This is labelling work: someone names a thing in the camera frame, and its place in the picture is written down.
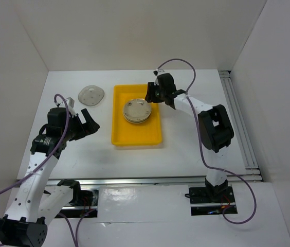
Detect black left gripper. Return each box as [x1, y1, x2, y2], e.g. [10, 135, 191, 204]
[62, 108, 99, 142]

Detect clear glass plate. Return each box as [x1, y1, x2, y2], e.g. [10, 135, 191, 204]
[122, 98, 152, 115]

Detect grey glass plate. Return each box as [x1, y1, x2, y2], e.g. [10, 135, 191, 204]
[78, 85, 105, 107]

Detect cream plate with calligraphy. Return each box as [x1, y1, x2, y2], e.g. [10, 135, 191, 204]
[123, 114, 151, 124]

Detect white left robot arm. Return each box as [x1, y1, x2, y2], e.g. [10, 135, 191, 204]
[0, 108, 100, 246]

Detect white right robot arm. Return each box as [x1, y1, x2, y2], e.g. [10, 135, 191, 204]
[145, 70, 234, 202]

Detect yellow plastic bin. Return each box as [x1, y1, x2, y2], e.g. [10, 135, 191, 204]
[111, 84, 162, 146]

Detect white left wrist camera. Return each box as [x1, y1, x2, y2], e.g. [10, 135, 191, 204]
[65, 97, 75, 108]

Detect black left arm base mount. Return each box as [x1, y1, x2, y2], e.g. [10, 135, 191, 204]
[57, 180, 99, 218]

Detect aluminium side rail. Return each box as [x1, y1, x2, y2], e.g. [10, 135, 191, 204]
[219, 70, 263, 182]

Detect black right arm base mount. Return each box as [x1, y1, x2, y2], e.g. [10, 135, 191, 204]
[184, 186, 238, 216]

